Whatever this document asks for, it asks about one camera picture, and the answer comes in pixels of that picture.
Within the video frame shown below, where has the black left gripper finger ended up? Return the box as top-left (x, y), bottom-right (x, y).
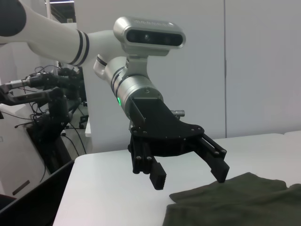
top-left (128, 135), bottom-right (168, 191)
top-left (194, 133), bottom-right (230, 184)

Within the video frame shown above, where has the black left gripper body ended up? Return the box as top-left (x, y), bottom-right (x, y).
top-left (129, 97), bottom-right (204, 158)

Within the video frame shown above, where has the dark green printed t-shirt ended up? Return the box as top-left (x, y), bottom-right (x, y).
top-left (166, 171), bottom-right (301, 226)

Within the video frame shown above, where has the black box beside table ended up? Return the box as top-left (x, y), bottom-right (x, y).
top-left (0, 160), bottom-right (75, 226)

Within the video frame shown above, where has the white cabinet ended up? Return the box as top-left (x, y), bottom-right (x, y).
top-left (0, 103), bottom-right (51, 197)

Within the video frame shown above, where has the left gripper connector cable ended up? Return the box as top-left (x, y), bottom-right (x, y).
top-left (171, 109), bottom-right (187, 118)

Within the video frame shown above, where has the black cable bundle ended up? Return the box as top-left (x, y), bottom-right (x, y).
top-left (25, 110), bottom-right (87, 176)

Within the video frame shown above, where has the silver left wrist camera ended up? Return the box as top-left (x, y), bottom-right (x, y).
top-left (113, 16), bottom-right (186, 57)

